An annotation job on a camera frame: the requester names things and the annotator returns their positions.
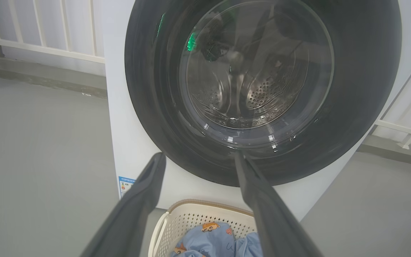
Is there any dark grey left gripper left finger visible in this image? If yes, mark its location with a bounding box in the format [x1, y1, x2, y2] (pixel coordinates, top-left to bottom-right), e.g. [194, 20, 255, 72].
[80, 152, 167, 257]

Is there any blue energy label sticker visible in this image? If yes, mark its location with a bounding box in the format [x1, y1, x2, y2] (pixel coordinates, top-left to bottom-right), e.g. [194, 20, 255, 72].
[118, 176, 136, 198]

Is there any perforated steel washer drum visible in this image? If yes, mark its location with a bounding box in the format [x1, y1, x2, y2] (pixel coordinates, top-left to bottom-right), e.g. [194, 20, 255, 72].
[191, 36, 309, 129]

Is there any blue cartoon print garment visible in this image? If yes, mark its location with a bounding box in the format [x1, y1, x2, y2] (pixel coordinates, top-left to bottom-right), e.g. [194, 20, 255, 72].
[170, 221, 263, 257]

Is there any black round glass washer door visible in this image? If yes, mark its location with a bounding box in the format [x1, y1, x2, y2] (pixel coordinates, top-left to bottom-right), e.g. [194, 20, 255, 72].
[125, 0, 402, 187]

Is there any white front-load washing machine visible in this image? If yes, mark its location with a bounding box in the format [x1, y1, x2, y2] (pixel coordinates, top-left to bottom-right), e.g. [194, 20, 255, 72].
[100, 0, 411, 222]

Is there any cream perforated laundry basket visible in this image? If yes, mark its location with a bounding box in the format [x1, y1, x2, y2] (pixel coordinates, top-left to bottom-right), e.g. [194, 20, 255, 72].
[148, 199, 263, 257]

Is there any white metal railing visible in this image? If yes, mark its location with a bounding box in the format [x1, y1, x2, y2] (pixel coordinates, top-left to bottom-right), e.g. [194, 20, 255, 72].
[0, 0, 106, 65]
[373, 39, 411, 150]

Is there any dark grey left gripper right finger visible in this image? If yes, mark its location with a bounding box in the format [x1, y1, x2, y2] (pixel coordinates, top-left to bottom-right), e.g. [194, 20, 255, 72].
[235, 152, 324, 257]

